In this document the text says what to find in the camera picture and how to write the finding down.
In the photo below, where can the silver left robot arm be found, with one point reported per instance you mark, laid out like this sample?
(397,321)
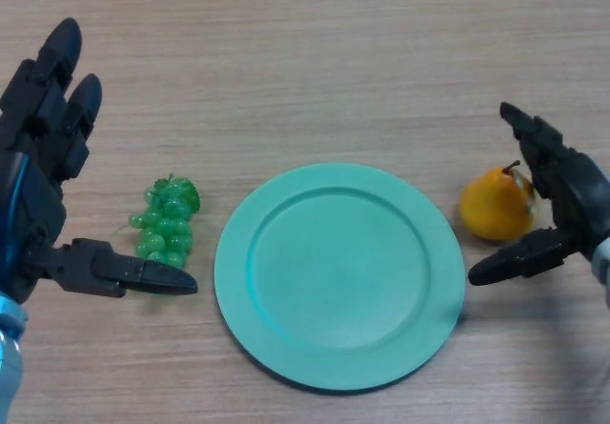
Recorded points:
(9,348)

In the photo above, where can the yellow pear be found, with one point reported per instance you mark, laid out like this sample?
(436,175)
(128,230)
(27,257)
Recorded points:
(493,205)

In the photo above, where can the green round plate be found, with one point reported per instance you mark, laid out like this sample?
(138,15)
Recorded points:
(338,278)

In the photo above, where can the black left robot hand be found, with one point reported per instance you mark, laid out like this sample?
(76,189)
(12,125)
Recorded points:
(35,195)

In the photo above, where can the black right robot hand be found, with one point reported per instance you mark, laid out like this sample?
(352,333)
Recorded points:
(576,190)

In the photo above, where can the green grape bunch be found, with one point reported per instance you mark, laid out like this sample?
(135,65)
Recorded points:
(167,224)

